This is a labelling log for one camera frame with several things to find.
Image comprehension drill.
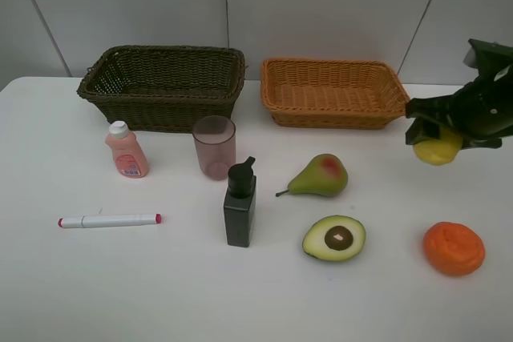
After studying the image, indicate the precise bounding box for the green red toy pear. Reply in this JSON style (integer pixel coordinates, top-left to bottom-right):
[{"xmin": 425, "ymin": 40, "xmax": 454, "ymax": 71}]
[{"xmin": 275, "ymin": 154, "xmax": 349, "ymax": 197}]

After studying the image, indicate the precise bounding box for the white marker with pink ends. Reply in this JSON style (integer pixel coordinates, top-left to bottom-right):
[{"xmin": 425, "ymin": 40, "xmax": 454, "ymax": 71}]
[{"xmin": 58, "ymin": 214, "xmax": 163, "ymax": 229}]

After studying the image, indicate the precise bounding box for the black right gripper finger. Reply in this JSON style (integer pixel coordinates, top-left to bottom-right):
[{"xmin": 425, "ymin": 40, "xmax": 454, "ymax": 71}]
[
  {"xmin": 461, "ymin": 137, "xmax": 503, "ymax": 150},
  {"xmin": 405, "ymin": 96, "xmax": 456, "ymax": 146}
]

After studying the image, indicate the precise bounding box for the orange wicker basket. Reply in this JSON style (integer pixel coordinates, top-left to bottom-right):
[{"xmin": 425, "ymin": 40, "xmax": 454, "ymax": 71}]
[{"xmin": 261, "ymin": 58, "xmax": 410, "ymax": 130}]

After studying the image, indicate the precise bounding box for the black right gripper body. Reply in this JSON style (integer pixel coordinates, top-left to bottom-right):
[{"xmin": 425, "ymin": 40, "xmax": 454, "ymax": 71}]
[{"xmin": 450, "ymin": 38, "xmax": 512, "ymax": 139}]

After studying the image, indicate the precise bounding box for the pink lotion bottle white cap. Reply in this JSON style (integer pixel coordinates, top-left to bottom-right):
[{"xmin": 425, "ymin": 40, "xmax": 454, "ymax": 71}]
[{"xmin": 105, "ymin": 120, "xmax": 149, "ymax": 179}]

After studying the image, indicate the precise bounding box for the halved toy avocado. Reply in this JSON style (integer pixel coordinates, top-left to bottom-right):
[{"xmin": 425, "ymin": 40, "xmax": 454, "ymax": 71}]
[{"xmin": 301, "ymin": 215, "xmax": 366, "ymax": 262}]

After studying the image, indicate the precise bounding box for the translucent pink plastic cup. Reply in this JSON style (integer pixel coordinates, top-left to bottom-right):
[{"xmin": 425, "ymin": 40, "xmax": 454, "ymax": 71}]
[{"xmin": 192, "ymin": 115, "xmax": 236, "ymax": 180}]

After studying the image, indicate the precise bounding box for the orange toy tangerine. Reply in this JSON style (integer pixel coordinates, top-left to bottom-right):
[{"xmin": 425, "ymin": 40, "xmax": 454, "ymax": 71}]
[{"xmin": 422, "ymin": 222, "xmax": 486, "ymax": 277}]

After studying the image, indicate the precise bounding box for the dark brown wicker basket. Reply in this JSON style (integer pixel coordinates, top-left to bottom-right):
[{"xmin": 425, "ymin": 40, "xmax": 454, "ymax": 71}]
[{"xmin": 77, "ymin": 46, "xmax": 246, "ymax": 133}]

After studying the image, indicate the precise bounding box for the dark green pump bottle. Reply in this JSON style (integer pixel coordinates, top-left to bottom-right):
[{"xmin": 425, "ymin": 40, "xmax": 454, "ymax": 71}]
[{"xmin": 223, "ymin": 156, "xmax": 257, "ymax": 247}]

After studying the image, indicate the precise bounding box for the yellow toy lemon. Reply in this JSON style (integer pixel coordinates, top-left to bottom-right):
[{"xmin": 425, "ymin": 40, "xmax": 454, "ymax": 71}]
[{"xmin": 413, "ymin": 127, "xmax": 463, "ymax": 166}]

